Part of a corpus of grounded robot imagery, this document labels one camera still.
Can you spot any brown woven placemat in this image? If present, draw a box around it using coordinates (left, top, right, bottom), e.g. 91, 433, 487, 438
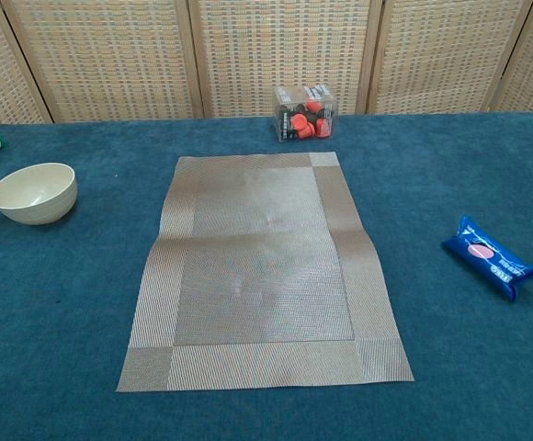
115, 151, 415, 394

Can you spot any white bowl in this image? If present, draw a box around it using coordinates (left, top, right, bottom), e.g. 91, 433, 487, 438
0, 162, 78, 226

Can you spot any clear box of red caps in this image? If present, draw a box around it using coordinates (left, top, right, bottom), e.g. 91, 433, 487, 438
272, 85, 335, 144

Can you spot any blue cookie packet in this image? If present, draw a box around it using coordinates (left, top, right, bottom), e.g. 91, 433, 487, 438
440, 214, 533, 304

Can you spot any blue table cloth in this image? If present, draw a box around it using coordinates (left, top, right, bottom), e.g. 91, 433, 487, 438
0, 111, 533, 441

